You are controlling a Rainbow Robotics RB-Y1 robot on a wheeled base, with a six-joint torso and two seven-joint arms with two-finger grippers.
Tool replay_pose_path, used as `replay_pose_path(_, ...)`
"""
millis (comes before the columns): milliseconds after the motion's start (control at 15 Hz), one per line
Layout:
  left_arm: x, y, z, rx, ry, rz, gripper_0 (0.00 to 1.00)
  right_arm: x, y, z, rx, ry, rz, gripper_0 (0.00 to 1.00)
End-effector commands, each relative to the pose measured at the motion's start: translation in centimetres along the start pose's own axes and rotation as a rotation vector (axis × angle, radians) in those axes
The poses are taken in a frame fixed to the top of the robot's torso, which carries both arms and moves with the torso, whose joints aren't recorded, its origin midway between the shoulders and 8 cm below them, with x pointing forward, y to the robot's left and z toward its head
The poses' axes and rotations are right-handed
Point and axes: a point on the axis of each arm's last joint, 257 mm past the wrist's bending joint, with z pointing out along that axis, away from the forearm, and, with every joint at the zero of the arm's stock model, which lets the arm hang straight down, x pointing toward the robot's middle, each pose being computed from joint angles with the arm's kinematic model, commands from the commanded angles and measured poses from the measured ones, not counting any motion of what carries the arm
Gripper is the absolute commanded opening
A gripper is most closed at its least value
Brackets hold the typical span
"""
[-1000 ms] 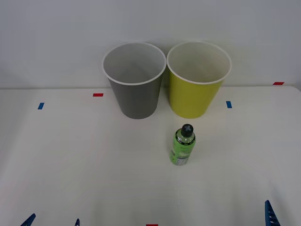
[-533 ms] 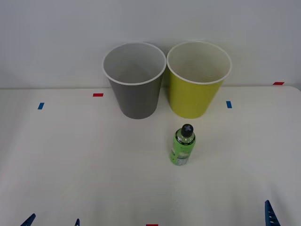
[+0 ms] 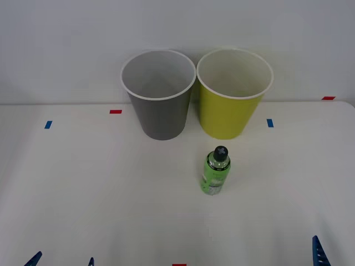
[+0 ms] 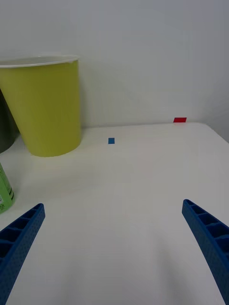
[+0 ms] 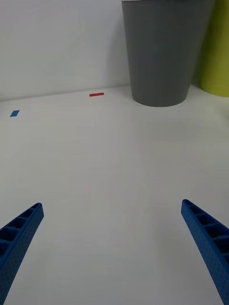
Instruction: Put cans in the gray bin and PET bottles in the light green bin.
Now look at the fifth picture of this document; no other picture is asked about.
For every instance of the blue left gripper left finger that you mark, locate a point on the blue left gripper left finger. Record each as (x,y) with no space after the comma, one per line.
(16,243)

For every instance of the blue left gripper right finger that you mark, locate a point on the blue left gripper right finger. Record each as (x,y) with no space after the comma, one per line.
(210,240)

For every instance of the yellow-green plastic waste bin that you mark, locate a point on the yellow-green plastic waste bin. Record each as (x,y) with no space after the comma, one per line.
(217,59)

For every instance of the grey plastic waste bin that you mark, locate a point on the grey plastic waste bin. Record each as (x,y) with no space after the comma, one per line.
(162,52)

